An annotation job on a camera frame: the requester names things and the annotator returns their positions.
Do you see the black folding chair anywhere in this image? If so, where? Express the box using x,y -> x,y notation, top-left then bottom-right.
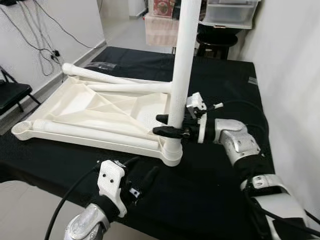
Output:
0,65 -> 42,119

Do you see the red printed box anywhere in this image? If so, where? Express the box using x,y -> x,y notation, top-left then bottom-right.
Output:
151,0 -> 177,17

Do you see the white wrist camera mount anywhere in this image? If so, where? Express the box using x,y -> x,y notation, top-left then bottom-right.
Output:
97,160 -> 127,219
186,92 -> 224,145

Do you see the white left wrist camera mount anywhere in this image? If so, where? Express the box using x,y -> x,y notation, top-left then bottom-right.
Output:
97,160 -> 127,219

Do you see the white plastic table leg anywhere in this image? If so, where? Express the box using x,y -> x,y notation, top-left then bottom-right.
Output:
61,62 -> 173,87
86,81 -> 173,94
31,119 -> 160,151
162,0 -> 202,167

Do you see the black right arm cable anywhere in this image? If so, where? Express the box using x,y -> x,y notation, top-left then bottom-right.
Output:
215,100 -> 320,240

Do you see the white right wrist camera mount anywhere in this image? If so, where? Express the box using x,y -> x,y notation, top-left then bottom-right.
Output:
186,92 -> 224,145

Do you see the clear plastic bag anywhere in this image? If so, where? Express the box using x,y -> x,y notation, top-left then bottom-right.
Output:
91,62 -> 117,70

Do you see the clear plastic storage box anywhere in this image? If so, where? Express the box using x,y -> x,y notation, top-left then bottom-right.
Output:
202,0 -> 261,29

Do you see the black tablecloth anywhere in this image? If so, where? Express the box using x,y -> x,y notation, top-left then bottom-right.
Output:
0,46 -> 273,240

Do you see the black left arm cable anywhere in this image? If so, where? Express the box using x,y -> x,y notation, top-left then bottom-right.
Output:
44,165 -> 101,240

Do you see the white plastic children table top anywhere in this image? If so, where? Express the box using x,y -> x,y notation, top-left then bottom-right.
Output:
11,76 -> 183,167

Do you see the black wall power cable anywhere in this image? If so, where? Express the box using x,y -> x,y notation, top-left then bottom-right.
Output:
31,0 -> 103,51
0,5 -> 63,78

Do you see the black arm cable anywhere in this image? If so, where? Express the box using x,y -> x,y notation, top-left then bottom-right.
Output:
215,100 -> 320,240
44,165 -> 101,240

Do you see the beige cloth covered side table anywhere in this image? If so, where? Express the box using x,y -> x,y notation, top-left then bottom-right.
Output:
144,12 -> 182,48

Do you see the black bowl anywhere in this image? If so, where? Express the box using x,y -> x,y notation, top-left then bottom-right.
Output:
199,20 -> 240,36

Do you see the black round stool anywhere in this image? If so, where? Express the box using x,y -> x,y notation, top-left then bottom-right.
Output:
196,33 -> 239,61

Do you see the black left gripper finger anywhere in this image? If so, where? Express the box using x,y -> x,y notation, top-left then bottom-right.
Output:
127,156 -> 149,174
140,165 -> 162,190

